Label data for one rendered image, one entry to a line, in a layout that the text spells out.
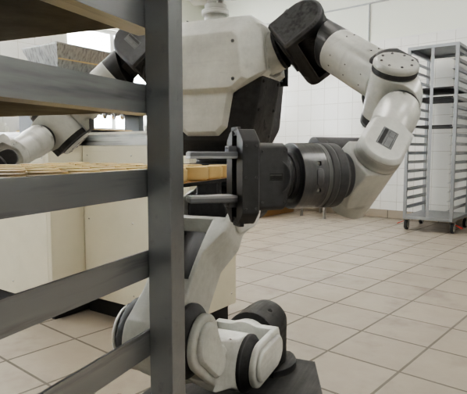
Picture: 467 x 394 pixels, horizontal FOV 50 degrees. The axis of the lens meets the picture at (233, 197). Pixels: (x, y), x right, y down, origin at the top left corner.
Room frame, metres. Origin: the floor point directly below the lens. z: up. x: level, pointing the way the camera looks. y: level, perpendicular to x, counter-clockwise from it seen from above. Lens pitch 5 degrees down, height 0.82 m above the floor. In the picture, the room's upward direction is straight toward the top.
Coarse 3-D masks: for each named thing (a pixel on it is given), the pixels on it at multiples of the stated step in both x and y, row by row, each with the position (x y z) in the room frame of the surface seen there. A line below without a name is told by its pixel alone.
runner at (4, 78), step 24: (0, 72) 0.37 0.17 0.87; (24, 72) 0.40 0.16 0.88; (48, 72) 0.42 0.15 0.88; (72, 72) 0.44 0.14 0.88; (0, 96) 0.37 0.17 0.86; (24, 96) 0.39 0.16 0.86; (48, 96) 0.42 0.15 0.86; (72, 96) 0.44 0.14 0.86; (96, 96) 0.47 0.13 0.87; (120, 96) 0.51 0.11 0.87; (144, 96) 0.55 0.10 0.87
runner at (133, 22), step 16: (48, 0) 0.45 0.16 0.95; (64, 0) 0.45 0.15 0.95; (80, 0) 0.46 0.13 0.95; (96, 0) 0.48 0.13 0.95; (112, 0) 0.50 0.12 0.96; (128, 0) 0.52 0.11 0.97; (96, 16) 0.50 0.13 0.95; (112, 16) 0.50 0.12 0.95; (128, 16) 0.52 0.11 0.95; (144, 32) 0.57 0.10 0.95
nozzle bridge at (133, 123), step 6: (144, 84) 2.84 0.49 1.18; (108, 114) 2.95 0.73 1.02; (126, 114) 2.95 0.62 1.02; (24, 120) 2.43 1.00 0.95; (30, 120) 2.40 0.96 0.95; (126, 120) 3.01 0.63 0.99; (132, 120) 2.98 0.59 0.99; (138, 120) 2.95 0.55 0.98; (24, 126) 2.43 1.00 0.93; (126, 126) 3.01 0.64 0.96; (132, 126) 2.98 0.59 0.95; (138, 126) 2.95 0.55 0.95
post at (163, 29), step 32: (160, 0) 0.54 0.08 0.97; (160, 32) 0.54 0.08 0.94; (160, 64) 0.54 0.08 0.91; (160, 96) 0.54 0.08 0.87; (160, 128) 0.54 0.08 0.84; (160, 160) 0.54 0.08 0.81; (160, 192) 0.54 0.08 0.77; (160, 224) 0.54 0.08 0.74; (160, 256) 0.54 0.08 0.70; (160, 288) 0.54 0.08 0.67; (160, 320) 0.54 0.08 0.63; (160, 352) 0.54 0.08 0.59; (160, 384) 0.54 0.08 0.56
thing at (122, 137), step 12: (96, 132) 2.44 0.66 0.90; (108, 132) 2.39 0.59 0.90; (120, 132) 2.34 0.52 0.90; (132, 132) 2.29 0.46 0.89; (144, 132) 2.25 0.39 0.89; (84, 144) 2.49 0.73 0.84; (96, 144) 2.44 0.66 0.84; (108, 144) 2.39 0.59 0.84; (120, 144) 2.34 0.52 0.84; (132, 144) 2.30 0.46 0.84; (144, 144) 2.25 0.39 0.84
